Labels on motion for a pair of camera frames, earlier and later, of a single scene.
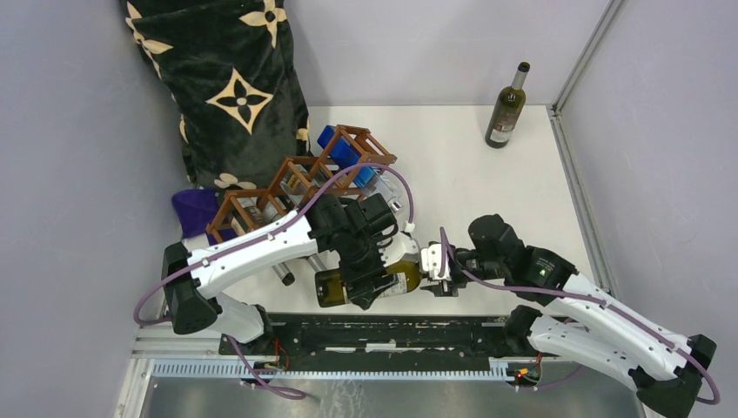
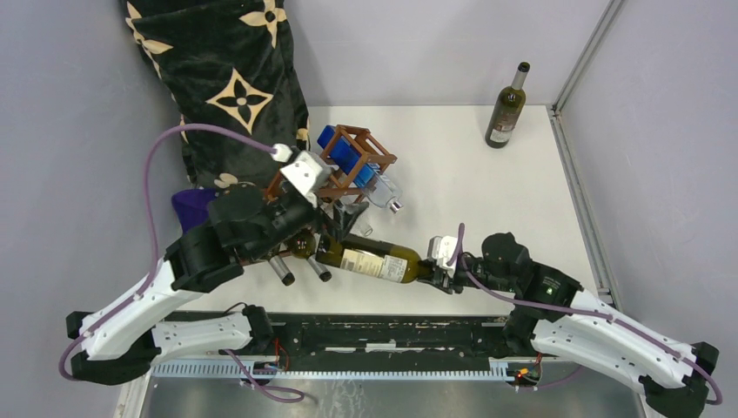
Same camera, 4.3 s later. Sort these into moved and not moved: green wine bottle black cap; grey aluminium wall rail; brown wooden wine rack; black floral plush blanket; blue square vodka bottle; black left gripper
Moved: green wine bottle black cap; black left gripper
Not moved: black floral plush blanket; blue square vodka bottle; brown wooden wine rack; grey aluminium wall rail
